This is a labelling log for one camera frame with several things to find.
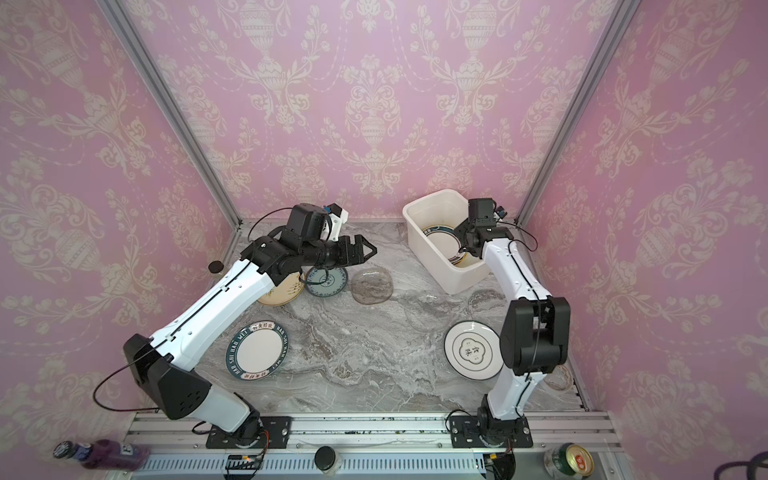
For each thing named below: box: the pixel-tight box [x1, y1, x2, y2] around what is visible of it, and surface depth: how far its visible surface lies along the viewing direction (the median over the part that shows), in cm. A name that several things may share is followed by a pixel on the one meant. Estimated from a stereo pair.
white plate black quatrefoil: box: [444, 320, 504, 381], surface depth 89 cm
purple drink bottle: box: [52, 439, 151, 471], surface depth 61 cm
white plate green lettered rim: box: [226, 320, 289, 381], surface depth 87 cm
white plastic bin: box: [402, 189, 489, 294], surface depth 107 cm
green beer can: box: [544, 443, 595, 480], surface depth 64 cm
